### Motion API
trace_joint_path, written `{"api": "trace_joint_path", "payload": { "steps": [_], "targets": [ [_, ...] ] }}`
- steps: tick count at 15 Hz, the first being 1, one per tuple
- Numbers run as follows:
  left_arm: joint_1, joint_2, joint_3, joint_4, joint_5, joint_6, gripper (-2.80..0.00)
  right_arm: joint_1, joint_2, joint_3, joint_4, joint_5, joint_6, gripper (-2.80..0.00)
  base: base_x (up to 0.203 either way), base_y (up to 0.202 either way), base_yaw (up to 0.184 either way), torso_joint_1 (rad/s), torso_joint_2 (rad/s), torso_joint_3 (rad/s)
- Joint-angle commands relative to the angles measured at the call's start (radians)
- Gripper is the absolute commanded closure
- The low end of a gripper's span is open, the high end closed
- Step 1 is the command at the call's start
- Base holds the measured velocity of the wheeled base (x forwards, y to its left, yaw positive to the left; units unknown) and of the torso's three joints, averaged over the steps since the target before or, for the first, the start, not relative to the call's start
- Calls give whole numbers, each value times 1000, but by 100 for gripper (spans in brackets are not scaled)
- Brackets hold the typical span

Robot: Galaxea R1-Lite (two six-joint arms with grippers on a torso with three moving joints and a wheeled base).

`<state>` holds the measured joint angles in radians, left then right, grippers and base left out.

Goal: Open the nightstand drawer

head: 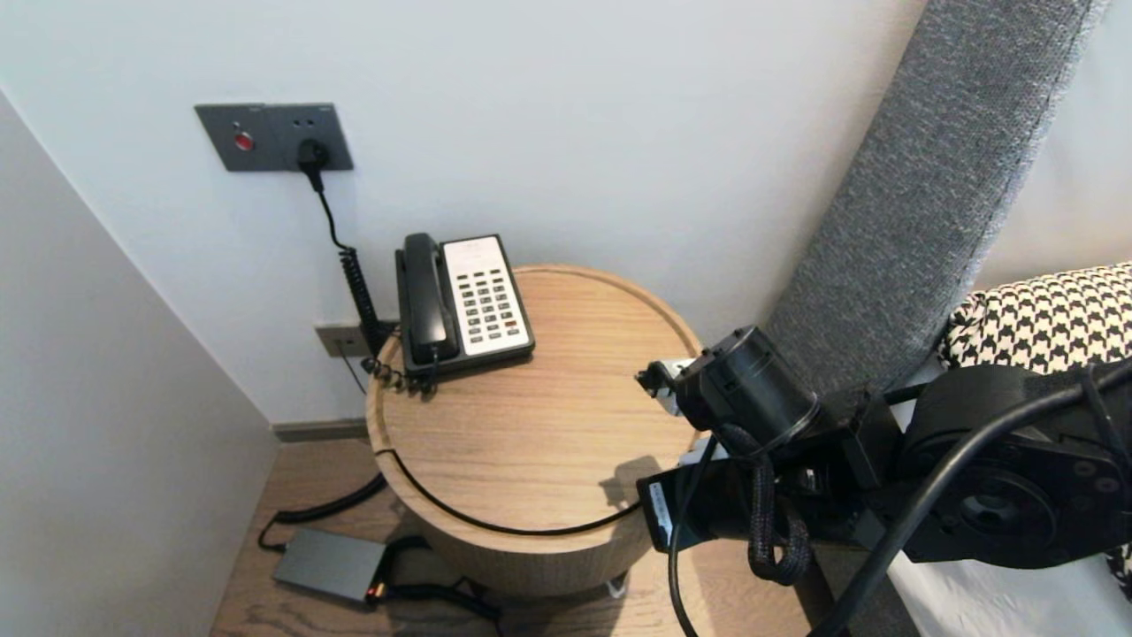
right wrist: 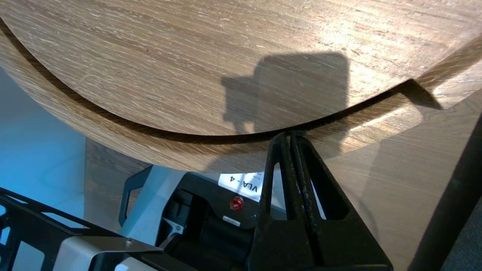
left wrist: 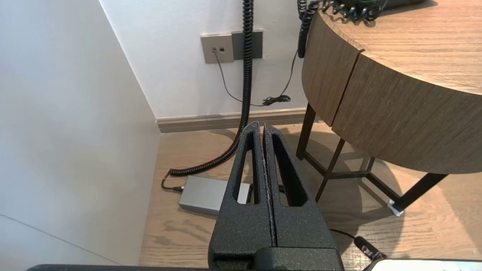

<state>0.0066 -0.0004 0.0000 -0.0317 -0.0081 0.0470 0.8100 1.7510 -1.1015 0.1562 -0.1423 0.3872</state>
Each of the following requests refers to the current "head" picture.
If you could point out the round wooden side table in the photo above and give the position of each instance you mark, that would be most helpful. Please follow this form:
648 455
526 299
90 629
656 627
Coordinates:
531 416

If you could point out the grey power adapter box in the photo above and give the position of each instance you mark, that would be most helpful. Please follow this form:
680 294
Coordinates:
327 566

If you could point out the white tape on table foot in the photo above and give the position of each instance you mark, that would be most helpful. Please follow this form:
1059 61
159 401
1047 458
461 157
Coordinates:
619 586

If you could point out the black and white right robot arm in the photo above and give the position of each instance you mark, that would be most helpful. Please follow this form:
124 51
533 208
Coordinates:
1017 495

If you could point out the grey fabric headboard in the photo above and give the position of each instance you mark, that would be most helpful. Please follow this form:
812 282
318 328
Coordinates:
929 177

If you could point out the black telephone base white keypad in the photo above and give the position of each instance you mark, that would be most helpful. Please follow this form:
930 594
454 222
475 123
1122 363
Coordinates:
486 301

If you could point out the black white houndstooth pillow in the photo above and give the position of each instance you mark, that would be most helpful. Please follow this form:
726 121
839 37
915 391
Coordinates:
1044 318

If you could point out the black telephone handset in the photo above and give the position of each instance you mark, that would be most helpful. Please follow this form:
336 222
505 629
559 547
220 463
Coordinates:
426 301

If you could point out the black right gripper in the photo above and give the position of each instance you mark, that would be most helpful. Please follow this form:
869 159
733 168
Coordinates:
707 504

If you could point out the grey wall socket panel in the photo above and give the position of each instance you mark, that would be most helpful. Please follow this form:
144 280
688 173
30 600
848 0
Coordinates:
309 122

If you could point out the small bronze wall outlet plate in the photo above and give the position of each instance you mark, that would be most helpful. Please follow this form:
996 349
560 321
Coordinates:
334 341

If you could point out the grey switch panel red button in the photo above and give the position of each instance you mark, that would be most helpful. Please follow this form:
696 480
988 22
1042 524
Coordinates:
232 140

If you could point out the grey fabric bed base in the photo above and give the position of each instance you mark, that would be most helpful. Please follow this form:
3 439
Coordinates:
871 610

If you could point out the black power plug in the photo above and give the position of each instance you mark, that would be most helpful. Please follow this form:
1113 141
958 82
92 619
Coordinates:
313 157

